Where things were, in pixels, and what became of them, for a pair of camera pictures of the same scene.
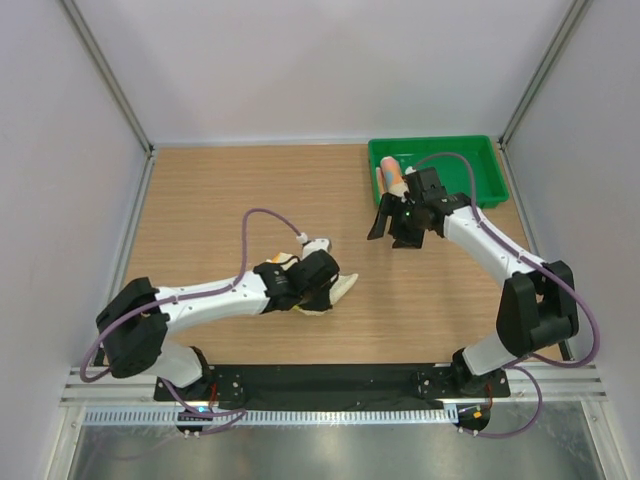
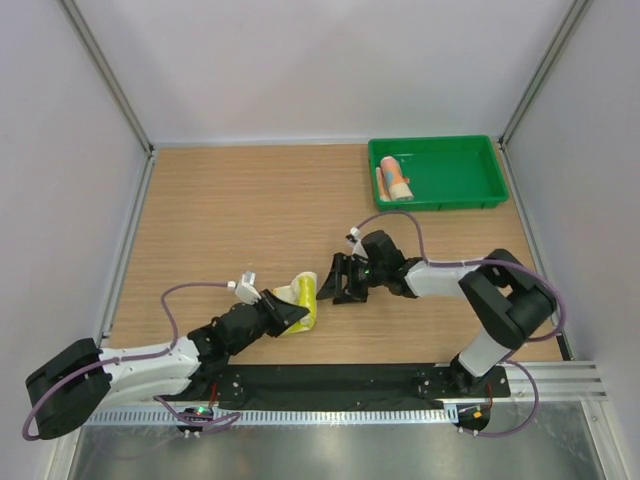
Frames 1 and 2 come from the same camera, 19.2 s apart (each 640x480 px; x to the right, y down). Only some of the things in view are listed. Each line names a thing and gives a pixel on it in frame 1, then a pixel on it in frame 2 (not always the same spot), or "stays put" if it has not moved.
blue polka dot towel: (389, 178) stays put
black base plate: (310, 383) stays put
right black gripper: (390, 205) -> (333, 285)
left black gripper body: (316, 299) -> (261, 326)
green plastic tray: (469, 164) stays put
